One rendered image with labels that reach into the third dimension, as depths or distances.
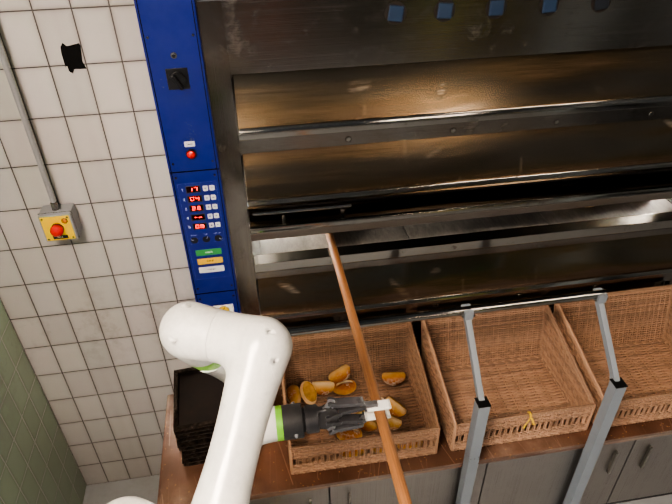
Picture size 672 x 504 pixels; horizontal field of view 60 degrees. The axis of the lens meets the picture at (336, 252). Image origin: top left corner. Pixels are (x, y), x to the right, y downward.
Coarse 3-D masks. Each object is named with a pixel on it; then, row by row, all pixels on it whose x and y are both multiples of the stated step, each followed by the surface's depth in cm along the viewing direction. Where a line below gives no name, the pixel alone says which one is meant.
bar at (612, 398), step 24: (600, 288) 202; (432, 312) 192; (456, 312) 193; (480, 312) 195; (600, 312) 200; (480, 384) 191; (624, 384) 195; (480, 408) 188; (600, 408) 205; (480, 432) 196; (600, 432) 208; (576, 480) 227
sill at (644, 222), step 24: (648, 216) 237; (408, 240) 226; (432, 240) 226; (456, 240) 225; (480, 240) 225; (504, 240) 227; (528, 240) 229; (552, 240) 231; (264, 264) 215; (288, 264) 217; (312, 264) 219
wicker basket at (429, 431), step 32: (320, 352) 238; (352, 352) 240; (384, 352) 242; (416, 352) 229; (288, 384) 241; (384, 384) 244; (416, 384) 234; (416, 416) 229; (288, 448) 202; (320, 448) 204; (352, 448) 207; (416, 448) 213
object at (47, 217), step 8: (48, 208) 186; (64, 208) 185; (72, 208) 186; (40, 216) 182; (48, 216) 182; (56, 216) 183; (64, 216) 183; (72, 216) 185; (40, 224) 184; (48, 224) 184; (64, 224) 185; (72, 224) 185; (80, 224) 193; (48, 232) 185; (64, 232) 186; (72, 232) 187; (48, 240) 187; (56, 240) 188
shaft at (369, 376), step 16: (336, 256) 213; (336, 272) 207; (352, 304) 192; (352, 320) 185; (368, 368) 169; (368, 384) 164; (384, 416) 155; (384, 432) 151; (384, 448) 148; (400, 464) 144; (400, 480) 140; (400, 496) 137
